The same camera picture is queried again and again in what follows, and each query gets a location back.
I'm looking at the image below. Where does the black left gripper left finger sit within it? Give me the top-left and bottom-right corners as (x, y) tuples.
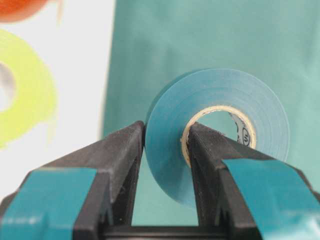
(0, 121), (145, 240)

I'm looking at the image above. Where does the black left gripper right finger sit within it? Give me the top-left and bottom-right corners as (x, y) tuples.
(188, 123), (320, 240)

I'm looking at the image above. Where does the red tape roll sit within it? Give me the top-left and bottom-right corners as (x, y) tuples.
(0, 0), (48, 23)

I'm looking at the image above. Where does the white plastic case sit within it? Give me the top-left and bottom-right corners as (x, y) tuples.
(0, 0), (116, 176)

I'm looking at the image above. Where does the yellow tape roll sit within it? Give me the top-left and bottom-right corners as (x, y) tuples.
(0, 29), (57, 147)

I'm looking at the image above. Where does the green table cloth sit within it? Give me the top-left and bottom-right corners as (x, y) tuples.
(102, 0), (320, 190)

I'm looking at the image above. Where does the teal tape roll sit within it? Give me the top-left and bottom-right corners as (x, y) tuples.
(145, 69), (290, 208)

